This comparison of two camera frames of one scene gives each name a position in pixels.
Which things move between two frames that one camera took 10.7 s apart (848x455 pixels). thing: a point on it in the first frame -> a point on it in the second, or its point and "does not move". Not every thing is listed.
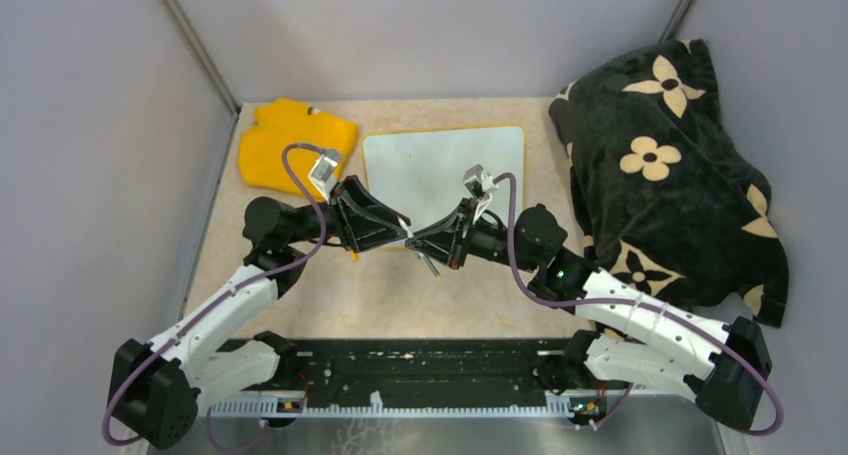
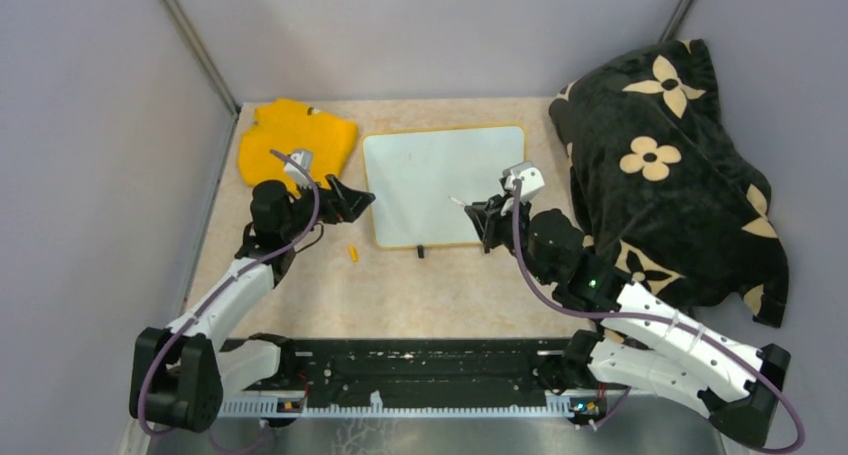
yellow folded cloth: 285,123 does not move
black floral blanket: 670,202 does not move
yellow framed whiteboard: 423,174 does not move
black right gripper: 443,246 -> 499,211
